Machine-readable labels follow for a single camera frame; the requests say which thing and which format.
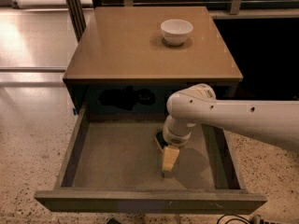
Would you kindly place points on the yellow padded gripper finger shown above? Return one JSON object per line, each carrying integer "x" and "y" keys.
{"x": 170, "y": 155}

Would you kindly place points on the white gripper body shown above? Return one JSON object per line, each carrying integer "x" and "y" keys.
{"x": 176, "y": 138}

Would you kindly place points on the dark green yellow sponge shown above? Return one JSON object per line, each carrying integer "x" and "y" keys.
{"x": 159, "y": 139}

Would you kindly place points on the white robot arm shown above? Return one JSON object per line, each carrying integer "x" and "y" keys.
{"x": 272, "y": 122}

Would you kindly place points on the open grey top drawer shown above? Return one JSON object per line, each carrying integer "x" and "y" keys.
{"x": 115, "y": 167}

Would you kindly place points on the brown cabinet with counter top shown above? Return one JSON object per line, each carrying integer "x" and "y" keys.
{"x": 124, "y": 69}

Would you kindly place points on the white ceramic bowl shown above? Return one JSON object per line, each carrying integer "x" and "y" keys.
{"x": 175, "y": 32}

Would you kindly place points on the dark metal post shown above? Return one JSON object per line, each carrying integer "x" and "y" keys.
{"x": 77, "y": 17}

